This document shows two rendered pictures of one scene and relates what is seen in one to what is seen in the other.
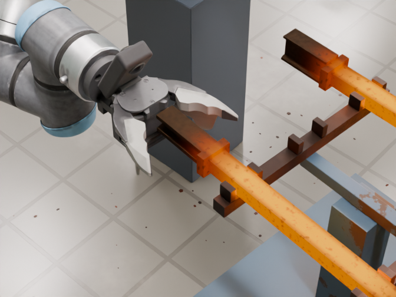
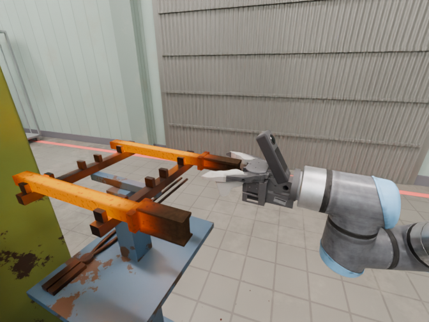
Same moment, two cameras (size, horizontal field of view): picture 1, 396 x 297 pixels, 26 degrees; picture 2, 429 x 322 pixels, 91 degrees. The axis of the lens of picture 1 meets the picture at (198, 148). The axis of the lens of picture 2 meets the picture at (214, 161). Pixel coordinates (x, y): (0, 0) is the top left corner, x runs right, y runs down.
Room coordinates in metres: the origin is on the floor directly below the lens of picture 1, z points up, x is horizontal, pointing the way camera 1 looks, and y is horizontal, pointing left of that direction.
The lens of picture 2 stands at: (1.20, -0.19, 1.20)
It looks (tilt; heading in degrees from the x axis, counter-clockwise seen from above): 24 degrees down; 156
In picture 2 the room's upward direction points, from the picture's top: straight up
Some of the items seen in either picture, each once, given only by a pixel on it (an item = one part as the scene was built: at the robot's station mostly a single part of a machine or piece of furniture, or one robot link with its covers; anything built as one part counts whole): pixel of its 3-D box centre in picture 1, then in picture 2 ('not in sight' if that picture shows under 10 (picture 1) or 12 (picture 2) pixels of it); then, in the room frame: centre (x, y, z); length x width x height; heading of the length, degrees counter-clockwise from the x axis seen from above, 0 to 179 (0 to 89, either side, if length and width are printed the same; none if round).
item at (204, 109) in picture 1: (205, 115); (223, 184); (0.84, -0.01, 0.97); 0.09 x 0.03 x 0.06; 78
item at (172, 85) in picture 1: (174, 96); (244, 175); (0.85, 0.03, 0.99); 0.09 x 0.05 x 0.02; 78
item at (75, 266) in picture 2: not in sight; (139, 215); (0.55, -0.19, 0.73); 0.60 x 0.04 x 0.01; 132
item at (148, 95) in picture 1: (130, 102); (269, 182); (0.86, 0.09, 0.97); 0.12 x 0.08 x 0.09; 42
